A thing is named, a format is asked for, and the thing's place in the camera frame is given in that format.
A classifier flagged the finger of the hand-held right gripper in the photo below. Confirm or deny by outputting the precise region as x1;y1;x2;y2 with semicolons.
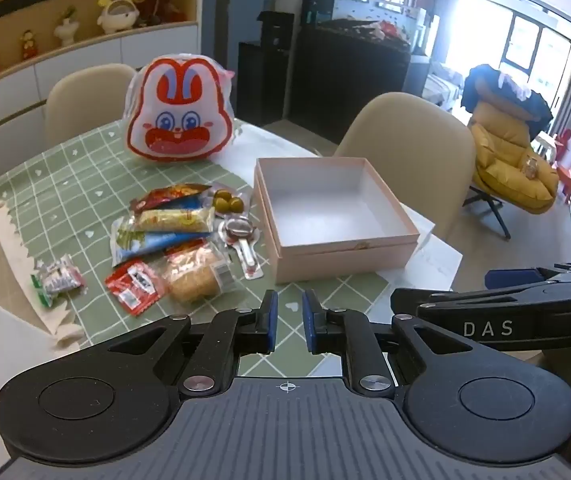
485;259;571;290

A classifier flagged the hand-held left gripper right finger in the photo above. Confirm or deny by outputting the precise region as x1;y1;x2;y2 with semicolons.
303;290;471;397

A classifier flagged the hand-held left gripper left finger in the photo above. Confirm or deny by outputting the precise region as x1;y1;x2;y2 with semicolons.
108;290;279;397

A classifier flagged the pink cardboard box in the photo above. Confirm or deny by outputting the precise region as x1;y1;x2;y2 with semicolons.
253;156;421;286

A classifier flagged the clear bread packet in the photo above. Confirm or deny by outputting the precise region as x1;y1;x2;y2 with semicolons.
158;240;241;306

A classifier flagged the spiral lollipop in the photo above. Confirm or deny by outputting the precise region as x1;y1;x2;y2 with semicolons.
218;215;266;281

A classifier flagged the green olives packet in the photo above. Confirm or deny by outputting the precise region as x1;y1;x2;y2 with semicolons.
206;182;254;221

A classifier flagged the blue snack packet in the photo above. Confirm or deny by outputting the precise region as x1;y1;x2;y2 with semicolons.
110;217;214;267

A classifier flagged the red snack packet black print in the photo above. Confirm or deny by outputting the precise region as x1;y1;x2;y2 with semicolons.
104;259;169;317

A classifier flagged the red snack packet orange print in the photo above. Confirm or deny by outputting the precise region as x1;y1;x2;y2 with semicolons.
130;184;212;213

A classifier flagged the white paper sheet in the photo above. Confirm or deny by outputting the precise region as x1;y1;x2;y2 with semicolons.
360;200;466;293

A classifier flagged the yellow lounge chair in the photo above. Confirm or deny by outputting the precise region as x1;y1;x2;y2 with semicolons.
463;100;561;238

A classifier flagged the red stool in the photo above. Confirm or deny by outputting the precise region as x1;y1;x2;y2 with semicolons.
555;129;571;203

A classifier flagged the yellow snack packet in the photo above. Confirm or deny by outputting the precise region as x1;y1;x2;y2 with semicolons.
133;207;216;233

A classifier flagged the beige dining chair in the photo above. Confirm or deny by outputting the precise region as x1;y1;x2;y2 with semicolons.
46;63;136;146
333;92;476;256

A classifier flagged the dark jacket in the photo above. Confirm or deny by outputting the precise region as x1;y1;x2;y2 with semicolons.
462;63;555;123

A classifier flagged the light patterned sofa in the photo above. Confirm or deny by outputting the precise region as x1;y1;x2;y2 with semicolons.
423;60;466;113

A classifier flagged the green white candy packet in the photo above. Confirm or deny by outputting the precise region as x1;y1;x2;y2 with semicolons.
30;254;89;307

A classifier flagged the rabbit face plastic bag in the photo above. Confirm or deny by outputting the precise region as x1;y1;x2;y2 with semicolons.
124;52;236;163

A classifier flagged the green checkered tablecloth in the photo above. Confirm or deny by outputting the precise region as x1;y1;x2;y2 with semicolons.
0;120;396;376

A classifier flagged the black cabinet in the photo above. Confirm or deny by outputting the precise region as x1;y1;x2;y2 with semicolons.
293;20;411;141

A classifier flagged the black floor-standing appliance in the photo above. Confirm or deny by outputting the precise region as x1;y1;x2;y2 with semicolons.
238;10;296;126

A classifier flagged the glass aquarium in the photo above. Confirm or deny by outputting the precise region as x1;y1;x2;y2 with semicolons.
303;0;436;56

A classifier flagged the white low cabinet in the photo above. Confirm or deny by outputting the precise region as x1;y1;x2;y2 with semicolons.
0;22;201;181

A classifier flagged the brown plush lion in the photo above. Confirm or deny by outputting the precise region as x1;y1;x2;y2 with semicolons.
133;0;186;26

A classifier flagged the white bunny figure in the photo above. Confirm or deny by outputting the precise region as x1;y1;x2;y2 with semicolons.
96;0;137;35

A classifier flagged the white vase with plant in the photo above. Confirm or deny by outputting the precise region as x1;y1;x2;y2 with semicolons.
54;6;79;47

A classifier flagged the red doll figurine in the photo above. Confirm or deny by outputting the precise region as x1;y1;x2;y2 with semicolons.
20;30;40;61

